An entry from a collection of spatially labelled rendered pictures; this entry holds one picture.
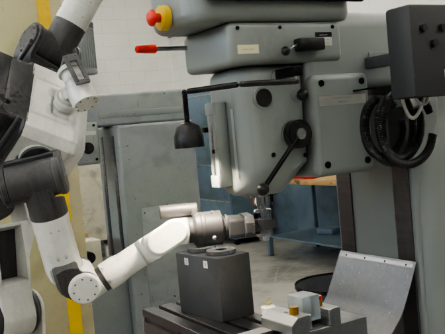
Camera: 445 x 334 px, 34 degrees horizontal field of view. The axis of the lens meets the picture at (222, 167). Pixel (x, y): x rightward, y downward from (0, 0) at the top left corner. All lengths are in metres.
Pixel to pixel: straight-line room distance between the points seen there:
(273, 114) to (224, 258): 0.52
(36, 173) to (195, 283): 0.72
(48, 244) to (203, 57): 0.59
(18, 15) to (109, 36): 8.05
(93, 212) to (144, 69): 2.60
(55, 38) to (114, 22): 9.54
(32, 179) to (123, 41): 9.89
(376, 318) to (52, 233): 0.89
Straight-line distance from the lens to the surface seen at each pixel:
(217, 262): 2.11
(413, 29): 1.72
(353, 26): 1.95
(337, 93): 1.88
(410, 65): 1.71
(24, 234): 2.14
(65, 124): 1.84
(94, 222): 10.33
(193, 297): 2.24
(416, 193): 1.98
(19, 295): 2.14
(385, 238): 2.09
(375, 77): 1.98
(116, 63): 11.46
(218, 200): 9.40
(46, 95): 1.87
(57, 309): 3.51
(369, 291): 2.10
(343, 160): 1.88
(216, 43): 1.77
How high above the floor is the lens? 1.48
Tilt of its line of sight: 3 degrees down
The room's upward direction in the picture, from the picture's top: 5 degrees counter-clockwise
